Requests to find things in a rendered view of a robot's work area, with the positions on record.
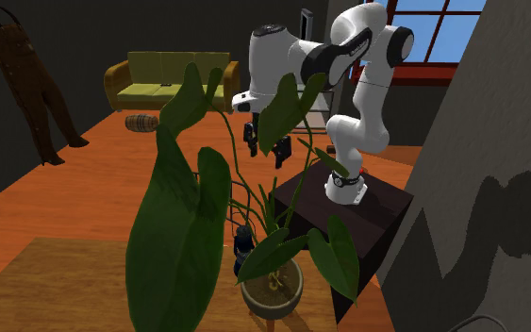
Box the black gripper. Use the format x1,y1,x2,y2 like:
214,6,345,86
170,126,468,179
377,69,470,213
242,111,292,170

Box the grey metal side table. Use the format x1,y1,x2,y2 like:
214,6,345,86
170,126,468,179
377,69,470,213
291,89,336,136

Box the dark blue lantern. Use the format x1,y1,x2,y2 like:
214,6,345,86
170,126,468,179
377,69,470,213
232,224,257,277

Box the small wooden barrel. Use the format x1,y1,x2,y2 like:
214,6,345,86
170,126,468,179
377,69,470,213
124,113,160,134

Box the grey upright panel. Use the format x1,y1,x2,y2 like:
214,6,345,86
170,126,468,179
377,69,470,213
298,8,315,41

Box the olive green sofa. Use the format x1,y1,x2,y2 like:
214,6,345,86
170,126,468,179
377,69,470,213
103,50,241,113

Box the dark robot stand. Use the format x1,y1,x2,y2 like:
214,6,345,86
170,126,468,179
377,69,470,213
268,158,416,324

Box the large green potted plant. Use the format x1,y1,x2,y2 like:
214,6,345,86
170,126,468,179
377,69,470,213
124,61,361,332

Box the red framed window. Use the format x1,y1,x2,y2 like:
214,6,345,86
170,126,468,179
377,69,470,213
349,0,488,87

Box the brown hanging overalls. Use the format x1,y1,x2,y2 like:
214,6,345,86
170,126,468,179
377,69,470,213
0,3,91,167

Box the grey cable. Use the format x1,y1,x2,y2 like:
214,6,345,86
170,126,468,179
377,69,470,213
447,313,511,332

